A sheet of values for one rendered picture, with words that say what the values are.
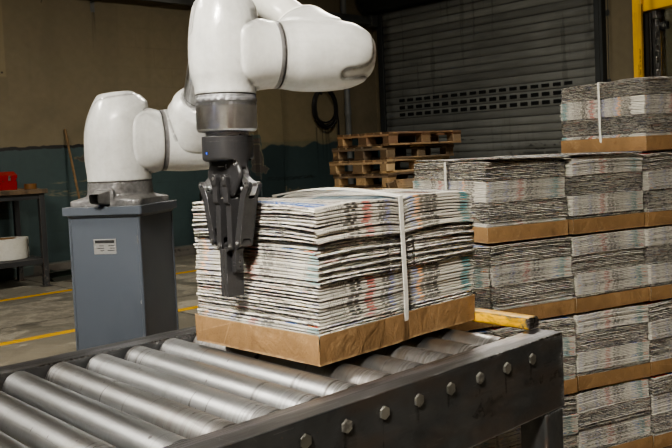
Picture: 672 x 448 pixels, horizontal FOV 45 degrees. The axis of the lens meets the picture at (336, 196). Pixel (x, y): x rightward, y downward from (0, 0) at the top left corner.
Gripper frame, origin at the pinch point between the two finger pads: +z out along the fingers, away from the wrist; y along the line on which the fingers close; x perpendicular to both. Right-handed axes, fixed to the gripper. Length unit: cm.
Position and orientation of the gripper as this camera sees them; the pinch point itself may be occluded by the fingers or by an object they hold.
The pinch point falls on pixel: (232, 272)
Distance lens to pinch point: 121.6
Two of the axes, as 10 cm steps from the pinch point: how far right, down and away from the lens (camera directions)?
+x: -7.3, 0.5, -6.8
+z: 0.3, 10.0, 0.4
